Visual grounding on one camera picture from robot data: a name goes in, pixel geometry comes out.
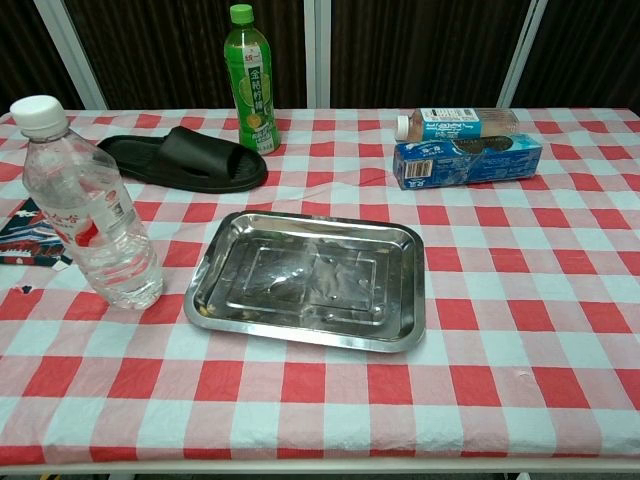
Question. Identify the black pouch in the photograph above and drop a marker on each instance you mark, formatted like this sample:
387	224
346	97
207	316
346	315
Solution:
200	160

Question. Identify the transparent water bottle white cap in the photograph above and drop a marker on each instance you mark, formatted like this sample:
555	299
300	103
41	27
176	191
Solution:
102	240

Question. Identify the dark blue patterned card box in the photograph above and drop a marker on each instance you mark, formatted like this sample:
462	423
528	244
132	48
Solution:
25	237

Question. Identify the clear bottle blue label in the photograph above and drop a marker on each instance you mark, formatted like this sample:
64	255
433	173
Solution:
450	125

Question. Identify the stainless steel rectangular tray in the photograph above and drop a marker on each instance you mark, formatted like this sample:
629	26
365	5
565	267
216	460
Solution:
305	280

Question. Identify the dark brown partition panel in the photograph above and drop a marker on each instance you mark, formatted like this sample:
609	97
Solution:
415	50
590	50
25	55
165	50

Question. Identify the red white checked tablecloth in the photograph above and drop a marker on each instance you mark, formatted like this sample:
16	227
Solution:
500	300

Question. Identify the white partition frame post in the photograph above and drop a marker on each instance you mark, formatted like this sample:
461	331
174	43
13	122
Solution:
70	55
522	55
317	55

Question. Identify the blue cookie box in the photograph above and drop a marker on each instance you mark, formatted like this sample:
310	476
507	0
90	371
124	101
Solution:
465	162

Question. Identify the green tea bottle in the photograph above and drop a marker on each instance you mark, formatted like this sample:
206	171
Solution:
252	90

